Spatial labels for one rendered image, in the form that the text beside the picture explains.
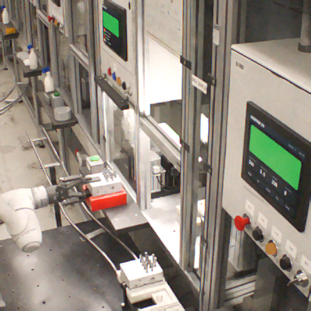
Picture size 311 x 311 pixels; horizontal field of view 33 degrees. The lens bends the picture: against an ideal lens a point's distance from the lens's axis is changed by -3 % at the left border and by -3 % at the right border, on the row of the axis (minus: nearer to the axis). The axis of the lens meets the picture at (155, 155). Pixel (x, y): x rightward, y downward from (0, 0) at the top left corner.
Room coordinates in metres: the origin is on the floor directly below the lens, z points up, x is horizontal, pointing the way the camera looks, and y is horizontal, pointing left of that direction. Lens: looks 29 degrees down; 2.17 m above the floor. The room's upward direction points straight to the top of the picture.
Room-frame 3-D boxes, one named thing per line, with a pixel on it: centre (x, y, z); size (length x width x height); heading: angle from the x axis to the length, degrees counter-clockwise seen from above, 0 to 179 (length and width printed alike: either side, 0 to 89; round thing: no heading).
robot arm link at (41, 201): (1.80, 0.47, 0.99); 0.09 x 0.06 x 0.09; 23
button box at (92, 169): (2.06, 0.26, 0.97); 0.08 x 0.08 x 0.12; 23
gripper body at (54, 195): (1.83, 0.40, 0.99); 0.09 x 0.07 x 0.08; 113
